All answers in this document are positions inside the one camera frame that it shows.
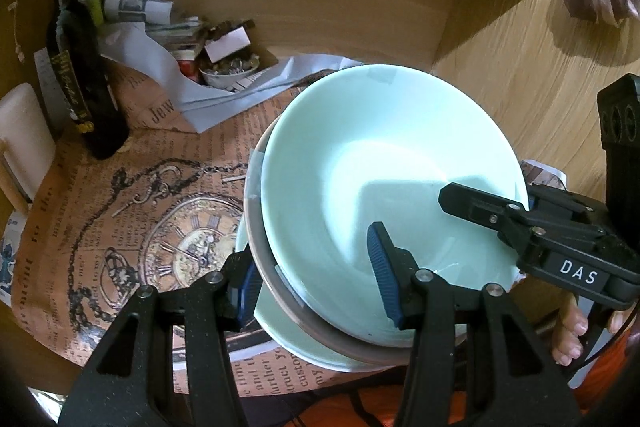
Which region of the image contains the grey brown-rimmed plate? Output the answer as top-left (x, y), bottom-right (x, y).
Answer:
top-left (243, 118), bottom-right (411, 367)

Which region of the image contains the light green plate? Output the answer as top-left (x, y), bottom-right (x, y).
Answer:
top-left (234, 215), bottom-right (392, 374)

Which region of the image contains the light green bowl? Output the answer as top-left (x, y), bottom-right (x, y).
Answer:
top-left (260, 65), bottom-right (527, 348)

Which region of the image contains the person's right hand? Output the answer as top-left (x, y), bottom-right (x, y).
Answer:
top-left (549, 290), bottom-right (634, 367)

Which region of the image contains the red car picture magazine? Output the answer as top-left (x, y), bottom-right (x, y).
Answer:
top-left (520, 159), bottom-right (567, 191)

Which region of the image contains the Stitch sticker paper sheet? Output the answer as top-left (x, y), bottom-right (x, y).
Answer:
top-left (0, 210), bottom-right (26, 307)

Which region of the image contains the vintage newspaper print mat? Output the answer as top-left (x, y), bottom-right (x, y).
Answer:
top-left (10, 60), bottom-right (526, 398)

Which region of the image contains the white curled paper sheet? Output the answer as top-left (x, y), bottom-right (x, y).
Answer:
top-left (98, 23), bottom-right (359, 132)

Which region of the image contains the small bowl of trinkets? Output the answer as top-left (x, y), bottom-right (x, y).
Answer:
top-left (200, 53), bottom-right (260, 92)

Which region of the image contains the white card in clip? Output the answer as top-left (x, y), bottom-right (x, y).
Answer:
top-left (204, 27), bottom-right (250, 63)

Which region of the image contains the dark wine bottle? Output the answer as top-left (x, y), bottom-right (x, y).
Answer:
top-left (46, 0), bottom-right (129, 159)

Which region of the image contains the stack of papers and photos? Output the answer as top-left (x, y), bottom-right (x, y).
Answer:
top-left (34, 0), bottom-right (256, 63)

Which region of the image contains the white jug with beige handle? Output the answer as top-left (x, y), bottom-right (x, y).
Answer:
top-left (1, 83), bottom-right (55, 216)

